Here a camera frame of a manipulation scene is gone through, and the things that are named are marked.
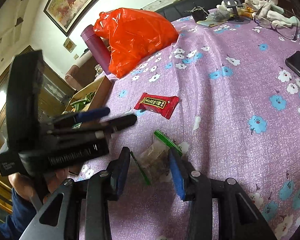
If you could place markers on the grey phone stand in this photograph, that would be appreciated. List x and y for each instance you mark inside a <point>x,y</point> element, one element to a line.
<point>233,5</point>

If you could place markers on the brown armchair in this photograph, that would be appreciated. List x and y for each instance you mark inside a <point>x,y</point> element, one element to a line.
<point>82,73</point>

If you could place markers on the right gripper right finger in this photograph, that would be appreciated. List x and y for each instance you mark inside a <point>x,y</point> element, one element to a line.
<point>238,217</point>

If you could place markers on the red plastic bag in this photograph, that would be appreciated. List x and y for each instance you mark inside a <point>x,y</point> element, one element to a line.
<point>132,35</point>

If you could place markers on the purple floral tablecloth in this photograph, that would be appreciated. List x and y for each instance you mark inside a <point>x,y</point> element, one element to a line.
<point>238,113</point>

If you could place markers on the framed horse painting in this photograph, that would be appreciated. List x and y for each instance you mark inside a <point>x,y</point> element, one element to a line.
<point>66,14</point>

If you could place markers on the clear green wrapper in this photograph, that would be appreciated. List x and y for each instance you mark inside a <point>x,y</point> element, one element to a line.
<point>153,163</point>

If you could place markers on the purple thermos bottle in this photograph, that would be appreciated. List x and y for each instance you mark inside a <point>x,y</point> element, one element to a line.
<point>97,47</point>

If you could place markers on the red snack packet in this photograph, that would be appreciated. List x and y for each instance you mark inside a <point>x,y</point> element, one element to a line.
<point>163,105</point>

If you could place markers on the white gloves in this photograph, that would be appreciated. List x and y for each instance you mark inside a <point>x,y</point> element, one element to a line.
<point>255,5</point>

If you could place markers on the eyeglasses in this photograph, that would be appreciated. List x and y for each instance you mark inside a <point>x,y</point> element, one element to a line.
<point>269,17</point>

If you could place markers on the booklet on table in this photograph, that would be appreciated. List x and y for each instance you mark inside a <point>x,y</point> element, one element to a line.
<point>210,22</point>

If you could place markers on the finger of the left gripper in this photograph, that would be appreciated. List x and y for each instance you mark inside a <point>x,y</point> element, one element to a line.
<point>71,119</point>
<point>98,130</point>

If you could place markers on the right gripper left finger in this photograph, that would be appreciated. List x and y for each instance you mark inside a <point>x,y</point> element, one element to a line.
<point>81,201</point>

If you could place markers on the person left hand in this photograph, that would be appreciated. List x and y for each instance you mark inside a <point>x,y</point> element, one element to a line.
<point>27,187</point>

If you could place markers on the cardboard tray box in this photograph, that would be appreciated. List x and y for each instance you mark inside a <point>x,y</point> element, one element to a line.
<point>90,97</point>

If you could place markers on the small black box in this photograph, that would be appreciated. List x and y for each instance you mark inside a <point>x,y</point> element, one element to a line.
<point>198,13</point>

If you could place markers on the black sofa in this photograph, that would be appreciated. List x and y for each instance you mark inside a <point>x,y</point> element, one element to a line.
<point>178,9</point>

